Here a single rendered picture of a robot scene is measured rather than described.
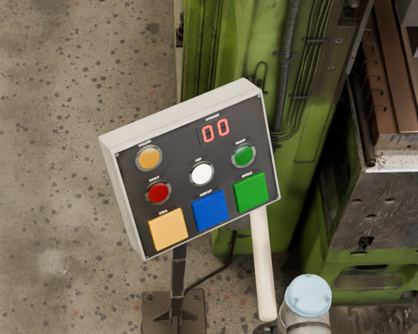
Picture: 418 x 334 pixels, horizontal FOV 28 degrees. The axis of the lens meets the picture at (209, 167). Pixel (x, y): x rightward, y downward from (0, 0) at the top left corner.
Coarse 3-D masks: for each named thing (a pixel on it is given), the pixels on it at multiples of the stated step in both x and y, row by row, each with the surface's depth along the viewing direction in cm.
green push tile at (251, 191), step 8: (256, 176) 178; (264, 176) 179; (232, 184) 177; (240, 184) 177; (248, 184) 178; (256, 184) 179; (264, 184) 180; (240, 192) 178; (248, 192) 179; (256, 192) 180; (264, 192) 181; (240, 200) 179; (248, 200) 180; (256, 200) 181; (264, 200) 182; (240, 208) 180; (248, 208) 181
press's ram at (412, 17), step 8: (400, 0) 159; (408, 0) 154; (416, 0) 153; (400, 8) 159; (408, 8) 155; (416, 8) 155; (400, 16) 159; (408, 16) 157; (416, 16) 157; (408, 24) 159; (416, 24) 159
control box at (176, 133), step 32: (224, 96) 171; (256, 96) 170; (128, 128) 167; (160, 128) 165; (192, 128) 167; (224, 128) 170; (256, 128) 174; (128, 160) 163; (160, 160) 166; (192, 160) 170; (224, 160) 174; (256, 160) 177; (128, 192) 166; (192, 192) 173; (224, 192) 177; (128, 224) 174; (192, 224) 177; (224, 224) 181
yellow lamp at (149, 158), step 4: (148, 148) 164; (152, 148) 164; (144, 152) 164; (148, 152) 164; (152, 152) 164; (156, 152) 165; (140, 156) 164; (144, 156) 164; (148, 156) 164; (152, 156) 165; (156, 156) 165; (140, 160) 164; (144, 160) 164; (148, 160) 165; (152, 160) 165; (156, 160) 166; (140, 164) 164; (144, 164) 165; (148, 164) 165; (152, 164) 166
